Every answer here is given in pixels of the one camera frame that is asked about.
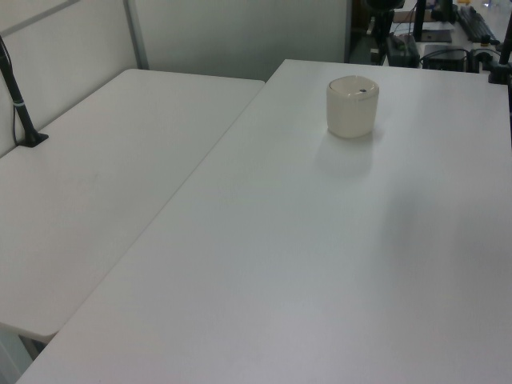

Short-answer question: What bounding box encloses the thin black upright pole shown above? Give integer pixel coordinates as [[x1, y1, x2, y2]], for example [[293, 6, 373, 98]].
[[414, 0, 427, 41]]

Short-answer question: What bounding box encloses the dark flat sheet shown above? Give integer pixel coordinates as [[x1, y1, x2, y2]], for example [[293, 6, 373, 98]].
[[419, 31, 453, 43]]

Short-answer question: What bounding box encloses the black camera stand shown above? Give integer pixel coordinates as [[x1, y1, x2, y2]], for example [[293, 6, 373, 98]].
[[362, 0, 407, 65]]

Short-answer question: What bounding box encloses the cream trash bin lid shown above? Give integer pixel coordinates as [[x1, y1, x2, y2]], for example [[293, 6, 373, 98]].
[[329, 75, 379, 101]]

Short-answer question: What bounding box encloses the black pole with base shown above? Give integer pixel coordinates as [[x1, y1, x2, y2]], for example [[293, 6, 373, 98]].
[[0, 34, 50, 148]]

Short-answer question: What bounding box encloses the black folded tripod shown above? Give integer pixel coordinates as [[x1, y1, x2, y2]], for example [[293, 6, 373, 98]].
[[455, 6, 501, 45]]

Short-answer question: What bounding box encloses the black bracket stand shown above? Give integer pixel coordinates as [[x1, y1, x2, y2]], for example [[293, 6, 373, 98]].
[[470, 47, 495, 74]]

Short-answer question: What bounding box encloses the black equipment case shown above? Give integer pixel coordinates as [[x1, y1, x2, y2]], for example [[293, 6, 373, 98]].
[[386, 34, 419, 67]]

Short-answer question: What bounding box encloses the black table clamp pole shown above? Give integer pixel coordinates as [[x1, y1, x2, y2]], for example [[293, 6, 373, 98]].
[[486, 15, 512, 85]]

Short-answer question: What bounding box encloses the black electronics box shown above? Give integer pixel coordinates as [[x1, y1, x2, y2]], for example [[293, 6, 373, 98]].
[[423, 44, 469, 72]]

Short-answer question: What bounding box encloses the grey partition corner post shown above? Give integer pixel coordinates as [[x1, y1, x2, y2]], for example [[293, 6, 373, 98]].
[[122, 0, 150, 70]]

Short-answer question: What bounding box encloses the grey partition rail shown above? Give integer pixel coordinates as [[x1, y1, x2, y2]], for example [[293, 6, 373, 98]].
[[0, 0, 81, 35]]

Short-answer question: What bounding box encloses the white plastic side table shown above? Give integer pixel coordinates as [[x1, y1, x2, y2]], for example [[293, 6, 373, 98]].
[[0, 68, 267, 341]]

